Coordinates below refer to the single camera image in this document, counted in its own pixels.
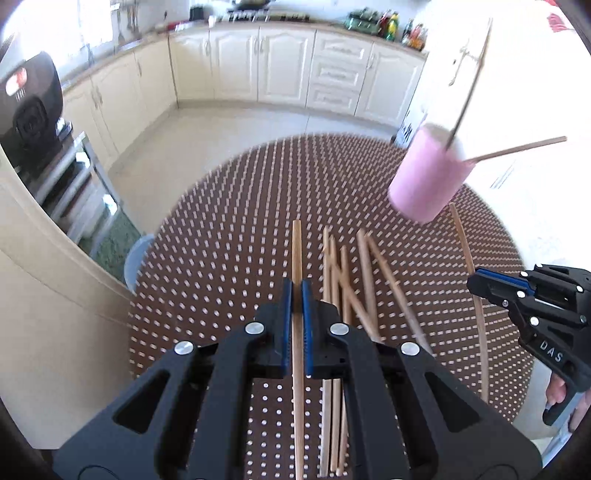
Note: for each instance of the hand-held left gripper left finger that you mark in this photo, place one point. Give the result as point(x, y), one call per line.
point(288, 323)

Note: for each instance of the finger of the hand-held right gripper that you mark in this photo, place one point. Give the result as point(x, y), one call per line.
point(494, 284)
point(558, 279)

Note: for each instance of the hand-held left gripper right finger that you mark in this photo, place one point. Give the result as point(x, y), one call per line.
point(307, 323)

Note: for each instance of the pile of wooden chopsticks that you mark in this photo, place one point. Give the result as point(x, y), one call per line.
point(364, 277)

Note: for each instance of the pink cup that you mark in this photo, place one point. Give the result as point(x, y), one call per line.
point(425, 184)

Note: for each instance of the person's right hand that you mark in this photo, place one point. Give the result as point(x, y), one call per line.
point(555, 390)

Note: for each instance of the brown polka dot tablecloth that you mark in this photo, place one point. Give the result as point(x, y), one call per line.
point(231, 207)

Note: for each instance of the pale blue plastic stool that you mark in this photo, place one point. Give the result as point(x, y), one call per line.
point(136, 263)

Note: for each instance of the white panel door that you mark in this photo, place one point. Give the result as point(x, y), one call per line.
point(443, 101)

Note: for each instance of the green floor mat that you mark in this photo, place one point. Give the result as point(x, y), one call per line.
point(115, 240)

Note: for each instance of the cream cabinet drawer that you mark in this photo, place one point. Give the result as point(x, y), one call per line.
point(333, 100)
point(344, 47)
point(338, 74)

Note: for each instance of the beige curved cabinet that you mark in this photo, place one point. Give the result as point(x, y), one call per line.
point(46, 300)

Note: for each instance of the metal shelf rack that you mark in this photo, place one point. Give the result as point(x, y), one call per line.
point(74, 184)

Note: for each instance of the red diamond door poster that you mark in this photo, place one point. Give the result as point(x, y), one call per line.
point(558, 22)

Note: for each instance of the orange oil bottle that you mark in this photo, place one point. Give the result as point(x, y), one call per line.
point(419, 38)

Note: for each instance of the cream lower kitchen cabinets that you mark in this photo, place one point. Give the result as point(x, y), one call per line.
point(235, 64)

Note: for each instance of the dark sauce bottle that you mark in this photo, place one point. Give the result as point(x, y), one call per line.
point(408, 30)

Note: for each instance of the green yellow-cap bottle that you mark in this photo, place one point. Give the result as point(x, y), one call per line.
point(392, 26)

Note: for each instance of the dark red-label bottle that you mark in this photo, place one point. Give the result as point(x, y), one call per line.
point(382, 22)

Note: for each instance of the green countertop appliance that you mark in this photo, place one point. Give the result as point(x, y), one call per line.
point(364, 21)

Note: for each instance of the black gas stove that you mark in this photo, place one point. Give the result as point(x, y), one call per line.
point(263, 17)

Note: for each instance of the black kettle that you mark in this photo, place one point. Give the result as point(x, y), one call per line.
point(197, 12)

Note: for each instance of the black countertop appliance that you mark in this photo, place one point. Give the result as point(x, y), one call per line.
point(27, 106)

